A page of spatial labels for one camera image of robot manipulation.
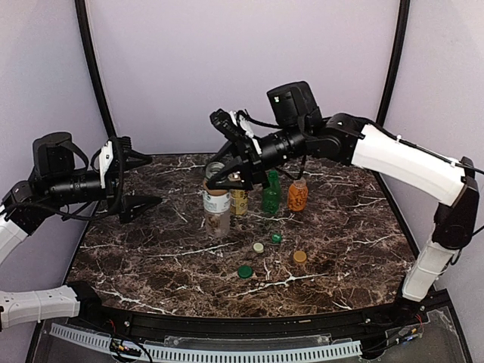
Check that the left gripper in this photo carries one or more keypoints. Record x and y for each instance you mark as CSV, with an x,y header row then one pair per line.
x,y
118,181

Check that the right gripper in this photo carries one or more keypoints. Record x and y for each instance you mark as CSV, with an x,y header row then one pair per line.
x,y
246,158

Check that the brown coffee bottle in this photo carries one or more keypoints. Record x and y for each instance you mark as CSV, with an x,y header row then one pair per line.
x,y
216,204

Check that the yellow tea bottle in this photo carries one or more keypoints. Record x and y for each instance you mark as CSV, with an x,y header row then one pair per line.
x,y
239,202

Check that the green plastic bottle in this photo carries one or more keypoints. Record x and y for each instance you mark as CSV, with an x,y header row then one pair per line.
x,y
271,196

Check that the orange juice bottle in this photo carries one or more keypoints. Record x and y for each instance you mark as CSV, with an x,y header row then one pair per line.
x,y
297,195

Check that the pale green bottle cap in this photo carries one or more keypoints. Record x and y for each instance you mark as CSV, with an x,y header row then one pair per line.
x,y
258,247

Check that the dark green juice cap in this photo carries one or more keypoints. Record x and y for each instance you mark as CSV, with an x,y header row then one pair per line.
x,y
245,272

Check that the gold coffee bottle cap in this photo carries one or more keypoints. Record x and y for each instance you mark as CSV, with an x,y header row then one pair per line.
x,y
300,257

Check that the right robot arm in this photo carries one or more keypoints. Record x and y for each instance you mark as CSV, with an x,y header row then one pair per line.
x,y
301,130

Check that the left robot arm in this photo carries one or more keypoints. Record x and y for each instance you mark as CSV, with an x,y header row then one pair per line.
x,y
65,182

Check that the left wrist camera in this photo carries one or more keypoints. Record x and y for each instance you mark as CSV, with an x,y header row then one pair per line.
x,y
102,160

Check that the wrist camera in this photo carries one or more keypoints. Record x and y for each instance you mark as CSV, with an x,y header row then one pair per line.
x,y
222,122
102,160

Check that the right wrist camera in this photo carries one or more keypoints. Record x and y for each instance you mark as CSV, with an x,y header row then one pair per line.
x,y
222,122

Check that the black front rail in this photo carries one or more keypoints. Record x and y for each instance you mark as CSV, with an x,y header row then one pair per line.
x,y
359,323

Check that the left black frame post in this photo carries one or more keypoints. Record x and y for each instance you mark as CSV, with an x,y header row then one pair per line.
x,y
92,64

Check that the black frame post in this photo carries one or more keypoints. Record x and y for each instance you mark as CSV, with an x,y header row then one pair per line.
x,y
92,64
394,61

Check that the white slotted cable duct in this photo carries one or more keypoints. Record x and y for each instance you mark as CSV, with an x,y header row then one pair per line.
x,y
315,348

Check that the right black frame post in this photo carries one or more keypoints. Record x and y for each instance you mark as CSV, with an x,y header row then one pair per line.
x,y
394,61

